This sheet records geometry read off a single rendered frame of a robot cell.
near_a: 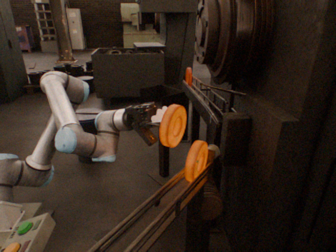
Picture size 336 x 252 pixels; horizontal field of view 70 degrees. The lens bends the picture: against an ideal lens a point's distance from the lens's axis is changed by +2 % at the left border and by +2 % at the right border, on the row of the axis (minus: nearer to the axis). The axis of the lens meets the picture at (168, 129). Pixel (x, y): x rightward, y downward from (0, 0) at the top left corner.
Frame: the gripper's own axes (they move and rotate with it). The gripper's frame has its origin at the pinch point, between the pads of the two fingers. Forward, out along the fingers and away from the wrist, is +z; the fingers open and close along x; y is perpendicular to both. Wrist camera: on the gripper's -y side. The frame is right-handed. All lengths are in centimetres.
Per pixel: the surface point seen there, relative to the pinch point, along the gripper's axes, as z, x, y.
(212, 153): 8.2, 8.1, -16.5
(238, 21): 19.5, 27.1, 27.3
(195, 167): 8.0, -6.2, -14.8
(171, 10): -134, 259, 84
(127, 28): -617, 747, 178
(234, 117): 12.8, 25.1, -8.4
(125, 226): 2.4, -35.2, -15.4
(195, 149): 7.9, -3.3, -9.6
